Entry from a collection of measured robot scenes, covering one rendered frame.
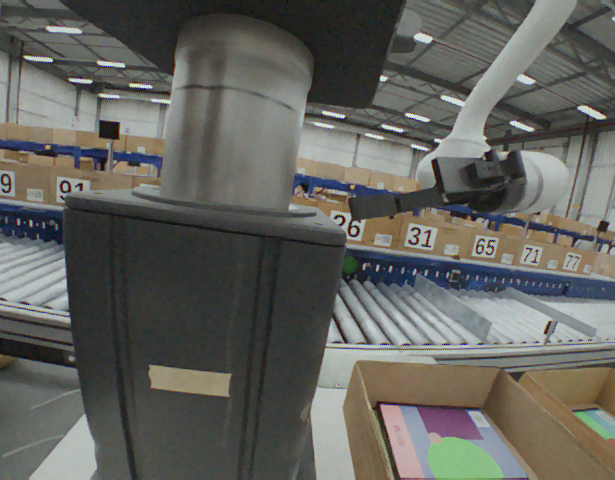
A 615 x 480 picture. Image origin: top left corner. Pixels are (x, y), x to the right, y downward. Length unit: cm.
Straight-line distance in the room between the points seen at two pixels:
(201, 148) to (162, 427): 20
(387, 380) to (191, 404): 34
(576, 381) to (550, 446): 25
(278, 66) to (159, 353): 20
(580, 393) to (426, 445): 44
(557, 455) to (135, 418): 51
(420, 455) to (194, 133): 44
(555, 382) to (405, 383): 33
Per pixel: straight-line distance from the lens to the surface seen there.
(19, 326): 84
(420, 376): 50
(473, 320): 99
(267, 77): 19
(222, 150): 18
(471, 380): 56
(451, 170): 24
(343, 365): 60
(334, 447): 45
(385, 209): 36
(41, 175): 150
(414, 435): 46
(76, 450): 46
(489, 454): 50
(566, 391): 75
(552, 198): 52
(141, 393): 22
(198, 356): 18
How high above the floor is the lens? 110
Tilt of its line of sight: 11 degrees down
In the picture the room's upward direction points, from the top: 9 degrees clockwise
